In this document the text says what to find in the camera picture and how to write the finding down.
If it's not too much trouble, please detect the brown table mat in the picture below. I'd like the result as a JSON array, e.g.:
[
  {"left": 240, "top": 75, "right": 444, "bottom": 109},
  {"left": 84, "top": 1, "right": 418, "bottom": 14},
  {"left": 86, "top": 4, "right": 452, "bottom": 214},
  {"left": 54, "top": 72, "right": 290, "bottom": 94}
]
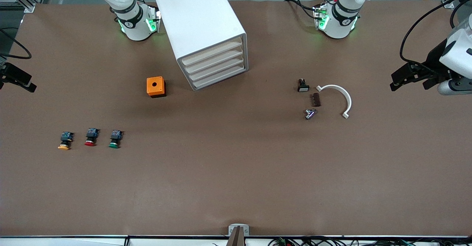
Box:
[{"left": 0, "top": 0, "right": 472, "bottom": 237}]

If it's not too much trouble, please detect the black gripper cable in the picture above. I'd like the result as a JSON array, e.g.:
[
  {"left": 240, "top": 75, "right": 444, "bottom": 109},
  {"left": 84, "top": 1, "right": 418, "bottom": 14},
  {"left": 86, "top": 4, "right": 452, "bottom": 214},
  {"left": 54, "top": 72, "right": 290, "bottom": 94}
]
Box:
[
  {"left": 0, "top": 28, "right": 32, "bottom": 59},
  {"left": 400, "top": 0, "right": 472, "bottom": 68}
]

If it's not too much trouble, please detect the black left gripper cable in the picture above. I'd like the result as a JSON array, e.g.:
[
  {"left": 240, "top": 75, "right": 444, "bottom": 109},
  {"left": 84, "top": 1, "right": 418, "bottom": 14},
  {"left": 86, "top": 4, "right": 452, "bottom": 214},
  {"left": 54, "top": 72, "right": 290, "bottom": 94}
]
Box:
[{"left": 400, "top": 0, "right": 472, "bottom": 68}]

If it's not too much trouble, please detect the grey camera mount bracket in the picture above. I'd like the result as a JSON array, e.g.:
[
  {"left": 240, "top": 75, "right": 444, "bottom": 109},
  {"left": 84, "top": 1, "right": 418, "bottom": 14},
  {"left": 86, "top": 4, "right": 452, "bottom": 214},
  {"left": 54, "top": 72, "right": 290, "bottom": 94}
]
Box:
[{"left": 228, "top": 224, "right": 250, "bottom": 246}]

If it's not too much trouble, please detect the black arm base cable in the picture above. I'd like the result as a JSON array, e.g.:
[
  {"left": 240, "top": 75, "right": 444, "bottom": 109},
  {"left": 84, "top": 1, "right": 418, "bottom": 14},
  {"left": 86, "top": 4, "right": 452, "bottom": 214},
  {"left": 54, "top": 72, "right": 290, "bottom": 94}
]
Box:
[{"left": 284, "top": 0, "right": 317, "bottom": 20}]

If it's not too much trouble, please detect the white curved plastic bracket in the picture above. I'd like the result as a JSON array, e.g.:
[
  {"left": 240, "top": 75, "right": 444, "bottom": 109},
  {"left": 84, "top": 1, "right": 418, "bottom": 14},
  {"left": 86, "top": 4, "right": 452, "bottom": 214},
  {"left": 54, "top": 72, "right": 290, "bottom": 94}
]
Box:
[{"left": 316, "top": 84, "right": 352, "bottom": 119}]

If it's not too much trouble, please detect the red push button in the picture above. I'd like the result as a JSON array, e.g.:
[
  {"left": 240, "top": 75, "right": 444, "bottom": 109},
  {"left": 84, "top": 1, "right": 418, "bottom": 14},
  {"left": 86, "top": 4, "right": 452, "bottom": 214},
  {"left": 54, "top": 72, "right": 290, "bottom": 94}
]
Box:
[{"left": 84, "top": 128, "right": 100, "bottom": 147}]

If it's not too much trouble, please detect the black cable bundle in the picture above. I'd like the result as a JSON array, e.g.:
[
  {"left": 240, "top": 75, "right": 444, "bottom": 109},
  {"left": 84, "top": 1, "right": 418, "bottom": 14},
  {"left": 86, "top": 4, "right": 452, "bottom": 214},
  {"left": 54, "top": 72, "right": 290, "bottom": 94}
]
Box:
[{"left": 269, "top": 237, "right": 417, "bottom": 246}]

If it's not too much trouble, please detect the orange button box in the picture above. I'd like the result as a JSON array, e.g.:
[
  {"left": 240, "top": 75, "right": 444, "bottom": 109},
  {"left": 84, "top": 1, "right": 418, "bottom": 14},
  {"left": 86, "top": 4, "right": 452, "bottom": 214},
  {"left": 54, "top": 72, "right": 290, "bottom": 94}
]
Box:
[{"left": 146, "top": 76, "right": 167, "bottom": 98}]

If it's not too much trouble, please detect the green push button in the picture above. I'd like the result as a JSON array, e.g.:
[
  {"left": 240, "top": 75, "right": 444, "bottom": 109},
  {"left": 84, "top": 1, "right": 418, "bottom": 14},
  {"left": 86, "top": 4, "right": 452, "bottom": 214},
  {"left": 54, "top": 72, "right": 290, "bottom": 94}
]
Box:
[{"left": 108, "top": 129, "right": 123, "bottom": 149}]

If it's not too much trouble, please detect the yellow push button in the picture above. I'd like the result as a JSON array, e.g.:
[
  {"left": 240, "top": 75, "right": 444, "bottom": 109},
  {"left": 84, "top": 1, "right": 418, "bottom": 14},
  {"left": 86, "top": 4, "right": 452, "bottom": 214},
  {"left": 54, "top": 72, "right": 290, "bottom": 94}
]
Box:
[{"left": 58, "top": 131, "right": 74, "bottom": 150}]

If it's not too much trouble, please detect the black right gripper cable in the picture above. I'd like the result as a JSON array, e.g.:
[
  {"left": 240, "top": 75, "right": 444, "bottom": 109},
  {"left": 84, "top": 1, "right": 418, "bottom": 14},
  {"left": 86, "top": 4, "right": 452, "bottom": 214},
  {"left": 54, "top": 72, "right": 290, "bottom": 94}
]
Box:
[{"left": 0, "top": 28, "right": 32, "bottom": 59}]

